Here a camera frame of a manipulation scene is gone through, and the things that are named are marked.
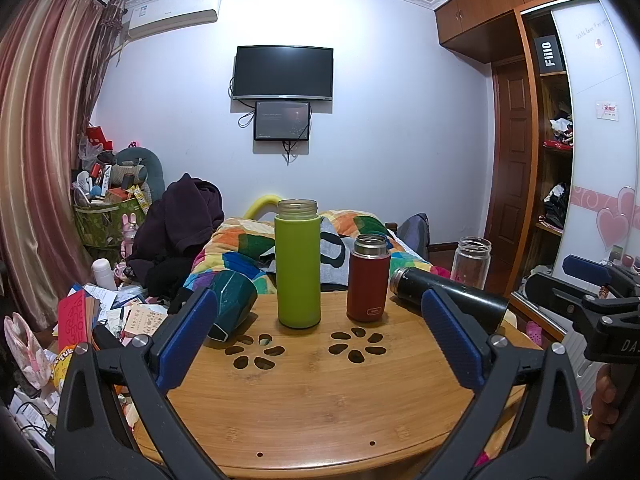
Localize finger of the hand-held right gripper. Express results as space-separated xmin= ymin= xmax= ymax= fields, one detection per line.
xmin=561 ymin=254 xmax=640 ymax=297
xmin=522 ymin=272 xmax=603 ymax=317

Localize pink cloth bag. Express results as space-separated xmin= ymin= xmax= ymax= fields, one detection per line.
xmin=4 ymin=312 xmax=57 ymax=392

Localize white air conditioner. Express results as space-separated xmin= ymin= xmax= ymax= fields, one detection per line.
xmin=122 ymin=0 xmax=222 ymax=39

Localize clear glass bottle cup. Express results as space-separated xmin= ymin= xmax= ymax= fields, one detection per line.
xmin=451 ymin=236 xmax=493 ymax=291

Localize dark green faceted cup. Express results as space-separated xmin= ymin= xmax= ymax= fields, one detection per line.
xmin=207 ymin=270 xmax=259 ymax=343

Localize white sliding wardrobe door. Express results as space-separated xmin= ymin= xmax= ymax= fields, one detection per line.
xmin=550 ymin=0 xmax=640 ymax=273

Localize tall green bottle cup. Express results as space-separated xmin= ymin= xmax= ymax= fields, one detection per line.
xmin=274 ymin=199 xmax=322 ymax=330

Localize dark purple clothing pile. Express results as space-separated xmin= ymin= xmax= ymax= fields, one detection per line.
xmin=127 ymin=173 xmax=226 ymax=313

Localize black thermos cup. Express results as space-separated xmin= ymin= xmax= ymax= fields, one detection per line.
xmin=390 ymin=266 xmax=509 ymax=333

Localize yellow foam tube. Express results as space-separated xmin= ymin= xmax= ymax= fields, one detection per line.
xmin=243 ymin=196 xmax=281 ymax=222

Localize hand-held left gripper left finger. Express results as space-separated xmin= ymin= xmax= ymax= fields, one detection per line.
xmin=54 ymin=285 xmax=226 ymax=480

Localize wooden overhead cabinets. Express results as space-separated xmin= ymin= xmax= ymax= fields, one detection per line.
xmin=434 ymin=0 xmax=640 ymax=65

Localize red thermos cup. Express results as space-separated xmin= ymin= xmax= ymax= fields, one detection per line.
xmin=346 ymin=233 xmax=392 ymax=323

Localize wall-mounted black television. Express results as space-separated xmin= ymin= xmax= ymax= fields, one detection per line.
xmin=231 ymin=45 xmax=335 ymax=101

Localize grey backpack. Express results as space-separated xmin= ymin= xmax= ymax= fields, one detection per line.
xmin=397 ymin=213 xmax=431 ymax=261

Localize grey curved pillow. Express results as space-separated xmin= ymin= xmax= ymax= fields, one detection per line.
xmin=112 ymin=146 xmax=166 ymax=202

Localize green storage basket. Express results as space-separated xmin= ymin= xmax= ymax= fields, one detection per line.
xmin=74 ymin=195 xmax=148 ymax=251

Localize white bottle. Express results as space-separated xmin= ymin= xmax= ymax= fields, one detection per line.
xmin=91 ymin=258 xmax=118 ymax=291

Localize brown wooden door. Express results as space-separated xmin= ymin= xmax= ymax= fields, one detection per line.
xmin=491 ymin=57 xmax=536 ymax=257

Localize black box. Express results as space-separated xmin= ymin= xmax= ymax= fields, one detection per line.
xmin=534 ymin=35 xmax=566 ymax=75

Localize red book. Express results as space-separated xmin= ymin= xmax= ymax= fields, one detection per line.
xmin=57 ymin=292 xmax=101 ymax=353

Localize red gift bag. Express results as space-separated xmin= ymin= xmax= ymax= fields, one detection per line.
xmin=86 ymin=125 xmax=117 ymax=153

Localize colourful patchwork blanket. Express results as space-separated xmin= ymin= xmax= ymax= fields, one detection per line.
xmin=182 ymin=208 xmax=451 ymax=306

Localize person's right hand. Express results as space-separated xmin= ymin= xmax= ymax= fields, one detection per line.
xmin=587 ymin=362 xmax=623 ymax=461

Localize striped pink curtain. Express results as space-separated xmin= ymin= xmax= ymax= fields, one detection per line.
xmin=0 ymin=0 xmax=108 ymax=333

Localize small black monitor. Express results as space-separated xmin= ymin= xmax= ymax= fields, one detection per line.
xmin=253 ymin=100 xmax=312 ymax=141

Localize pink rabbit bottle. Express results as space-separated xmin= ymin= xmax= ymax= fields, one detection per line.
xmin=121 ymin=213 xmax=141 ymax=257

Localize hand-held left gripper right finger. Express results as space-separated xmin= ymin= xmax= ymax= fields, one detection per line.
xmin=420 ymin=287 xmax=588 ymax=480

